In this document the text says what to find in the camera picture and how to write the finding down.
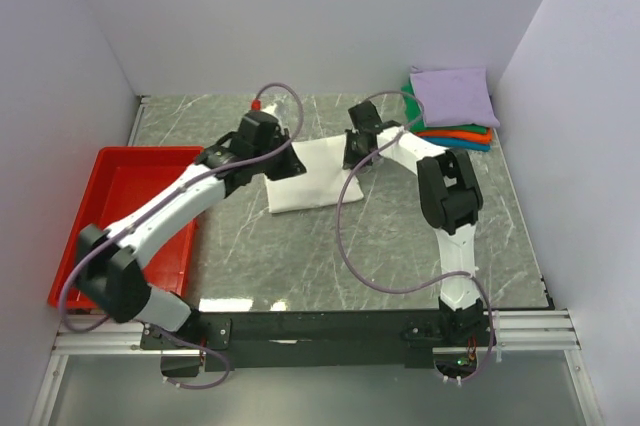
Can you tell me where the white printed t-shirt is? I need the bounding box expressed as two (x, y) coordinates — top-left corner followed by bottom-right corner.
(265, 135), (349, 214)

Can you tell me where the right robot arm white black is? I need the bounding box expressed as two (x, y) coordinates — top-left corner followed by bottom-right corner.
(336, 101), (488, 345)

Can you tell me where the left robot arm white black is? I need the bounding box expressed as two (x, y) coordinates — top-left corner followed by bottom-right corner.
(65, 106), (306, 348)

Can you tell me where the folded green t-shirt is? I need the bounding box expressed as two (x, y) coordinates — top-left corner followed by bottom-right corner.
(401, 81), (501, 136)

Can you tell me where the folded lilac t-shirt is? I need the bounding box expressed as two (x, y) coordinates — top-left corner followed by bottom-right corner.
(409, 67), (500, 128)

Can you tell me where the folded teal t-shirt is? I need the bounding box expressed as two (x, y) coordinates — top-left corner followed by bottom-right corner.
(425, 137), (491, 152)

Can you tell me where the folded orange t-shirt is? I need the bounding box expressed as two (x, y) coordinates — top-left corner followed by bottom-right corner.
(415, 125), (493, 145)

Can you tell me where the red plastic bin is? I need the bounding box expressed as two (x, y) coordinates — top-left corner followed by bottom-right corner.
(48, 146), (203, 307)

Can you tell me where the black base beam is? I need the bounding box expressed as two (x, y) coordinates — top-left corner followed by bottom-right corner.
(139, 310), (501, 380)

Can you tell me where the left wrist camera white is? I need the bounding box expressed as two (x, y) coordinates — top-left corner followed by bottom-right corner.
(250, 99), (286, 122)

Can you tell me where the aluminium frame rail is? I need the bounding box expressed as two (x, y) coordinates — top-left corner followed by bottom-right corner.
(28, 310), (605, 425)

